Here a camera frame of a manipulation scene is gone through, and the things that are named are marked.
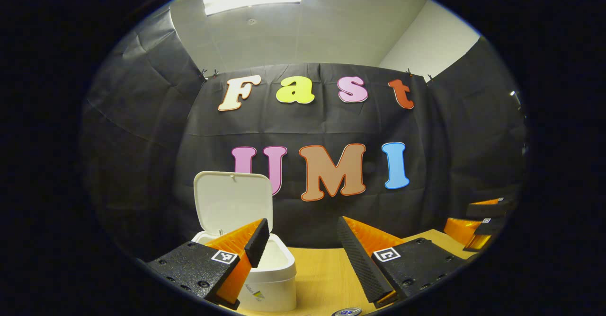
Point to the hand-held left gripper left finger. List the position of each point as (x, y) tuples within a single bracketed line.
[(258, 242)]

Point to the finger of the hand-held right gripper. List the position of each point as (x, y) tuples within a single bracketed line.
[(461, 231), (487, 209)]

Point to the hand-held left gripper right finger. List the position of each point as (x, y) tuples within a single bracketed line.
[(352, 254)]

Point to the white desktop garbage bin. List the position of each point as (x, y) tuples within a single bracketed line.
[(232, 202)]

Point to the silver pop can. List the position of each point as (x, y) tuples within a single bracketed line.
[(346, 312)]

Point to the wooden desktop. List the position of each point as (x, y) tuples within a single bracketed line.
[(322, 278)]

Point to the black backdrop cloth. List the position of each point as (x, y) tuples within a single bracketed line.
[(156, 164)]

